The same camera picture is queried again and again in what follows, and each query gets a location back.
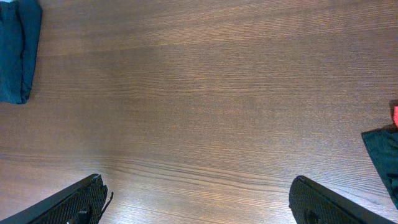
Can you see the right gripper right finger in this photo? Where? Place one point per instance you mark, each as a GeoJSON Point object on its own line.
{"type": "Point", "coordinates": [312, 203]}

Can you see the navy blue shorts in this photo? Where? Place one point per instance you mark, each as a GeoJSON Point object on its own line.
{"type": "Point", "coordinates": [20, 31]}

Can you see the dark navy t-shirt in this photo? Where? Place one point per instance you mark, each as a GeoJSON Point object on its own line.
{"type": "Point", "coordinates": [381, 145]}

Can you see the red garment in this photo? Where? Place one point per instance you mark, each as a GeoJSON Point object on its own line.
{"type": "Point", "coordinates": [395, 115]}

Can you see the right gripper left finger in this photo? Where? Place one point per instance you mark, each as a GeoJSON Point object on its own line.
{"type": "Point", "coordinates": [82, 202]}

